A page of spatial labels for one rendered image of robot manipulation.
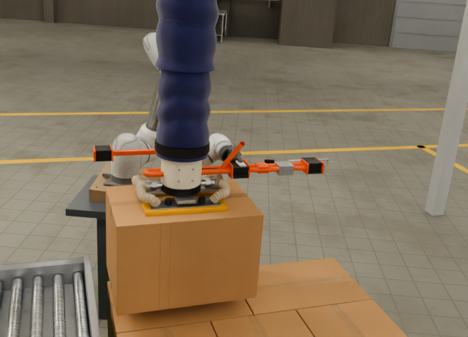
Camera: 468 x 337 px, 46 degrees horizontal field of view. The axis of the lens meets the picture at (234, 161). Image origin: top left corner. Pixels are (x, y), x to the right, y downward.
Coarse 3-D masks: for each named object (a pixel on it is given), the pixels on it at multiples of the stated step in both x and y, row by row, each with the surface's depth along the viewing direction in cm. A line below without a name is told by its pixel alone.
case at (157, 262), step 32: (128, 192) 238; (128, 224) 210; (160, 224) 213; (192, 224) 217; (224, 224) 222; (256, 224) 227; (128, 256) 213; (160, 256) 218; (192, 256) 222; (224, 256) 227; (256, 256) 232; (128, 288) 218; (160, 288) 223; (192, 288) 228; (224, 288) 233; (256, 288) 238
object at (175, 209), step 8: (168, 200) 222; (200, 200) 226; (208, 200) 231; (144, 208) 220; (152, 208) 219; (160, 208) 220; (168, 208) 220; (176, 208) 222; (184, 208) 222; (192, 208) 223; (200, 208) 223; (208, 208) 224; (216, 208) 225; (224, 208) 226
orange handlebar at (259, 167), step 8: (120, 152) 246; (128, 152) 247; (136, 152) 248; (144, 152) 250; (152, 152) 251; (152, 168) 228; (160, 168) 229; (224, 168) 234; (256, 168) 238; (264, 168) 239; (272, 168) 240; (296, 168) 243; (304, 168) 245; (152, 176) 225; (160, 176) 226
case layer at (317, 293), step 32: (288, 288) 264; (320, 288) 266; (352, 288) 268; (128, 320) 233; (160, 320) 234; (192, 320) 236; (224, 320) 237; (256, 320) 239; (288, 320) 240; (320, 320) 242; (352, 320) 243; (384, 320) 245
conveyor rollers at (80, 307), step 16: (0, 288) 249; (16, 288) 248; (32, 288) 252; (80, 288) 252; (16, 304) 237; (32, 304) 239; (64, 304) 242; (80, 304) 240; (16, 320) 227; (32, 320) 228; (64, 320) 231; (80, 320) 230; (16, 336) 218; (32, 336) 219; (64, 336) 220; (80, 336) 220
